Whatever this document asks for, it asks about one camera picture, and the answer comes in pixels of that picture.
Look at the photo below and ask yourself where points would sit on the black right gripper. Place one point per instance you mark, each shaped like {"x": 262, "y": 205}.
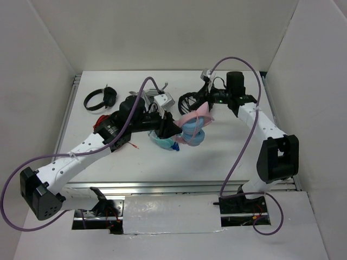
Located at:
{"x": 205, "y": 89}

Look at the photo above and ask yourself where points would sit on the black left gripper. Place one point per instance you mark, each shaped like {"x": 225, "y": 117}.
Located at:
{"x": 167, "y": 127}

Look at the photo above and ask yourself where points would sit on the pink and blue cat-ear headphones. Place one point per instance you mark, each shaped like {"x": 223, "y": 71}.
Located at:
{"x": 192, "y": 125}

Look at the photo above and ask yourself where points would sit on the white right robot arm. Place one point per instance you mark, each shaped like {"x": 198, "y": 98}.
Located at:
{"x": 246, "y": 108}

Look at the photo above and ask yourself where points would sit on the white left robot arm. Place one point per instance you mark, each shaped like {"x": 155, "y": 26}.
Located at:
{"x": 44, "y": 189}

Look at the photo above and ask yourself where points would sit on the small black headphones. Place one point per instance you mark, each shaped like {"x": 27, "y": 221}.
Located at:
{"x": 191, "y": 101}

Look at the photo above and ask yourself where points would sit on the teal cat-ear headphones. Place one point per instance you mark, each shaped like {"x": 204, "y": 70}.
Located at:
{"x": 168, "y": 144}

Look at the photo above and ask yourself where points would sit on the red and black headphones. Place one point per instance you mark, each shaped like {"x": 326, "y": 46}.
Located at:
{"x": 101, "y": 119}

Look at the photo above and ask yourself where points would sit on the black on-ear headphones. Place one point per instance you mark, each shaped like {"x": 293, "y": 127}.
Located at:
{"x": 108, "y": 100}

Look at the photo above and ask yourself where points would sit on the grey gaming headset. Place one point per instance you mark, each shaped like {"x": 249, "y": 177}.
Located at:
{"x": 149, "y": 94}

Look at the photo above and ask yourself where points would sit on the silver foil cover plate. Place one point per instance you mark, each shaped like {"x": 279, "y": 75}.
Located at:
{"x": 171, "y": 214}

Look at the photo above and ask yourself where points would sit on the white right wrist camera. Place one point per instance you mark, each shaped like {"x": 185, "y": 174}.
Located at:
{"x": 207, "y": 75}

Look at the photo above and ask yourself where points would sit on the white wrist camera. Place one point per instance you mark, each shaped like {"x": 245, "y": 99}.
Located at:
{"x": 207, "y": 75}
{"x": 164, "y": 101}

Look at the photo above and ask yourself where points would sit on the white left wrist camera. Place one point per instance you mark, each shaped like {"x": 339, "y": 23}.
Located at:
{"x": 164, "y": 101}

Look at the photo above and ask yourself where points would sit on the aluminium right side rail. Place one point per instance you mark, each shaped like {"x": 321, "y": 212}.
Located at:
{"x": 279, "y": 154}

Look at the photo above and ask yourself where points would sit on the aluminium rail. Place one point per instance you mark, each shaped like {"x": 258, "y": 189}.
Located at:
{"x": 279, "y": 154}
{"x": 110, "y": 189}
{"x": 67, "y": 113}

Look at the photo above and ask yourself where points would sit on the aluminium front rail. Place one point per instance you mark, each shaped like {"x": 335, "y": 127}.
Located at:
{"x": 110, "y": 189}

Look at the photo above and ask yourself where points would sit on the aluminium left side rail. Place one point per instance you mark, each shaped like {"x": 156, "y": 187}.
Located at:
{"x": 67, "y": 113}

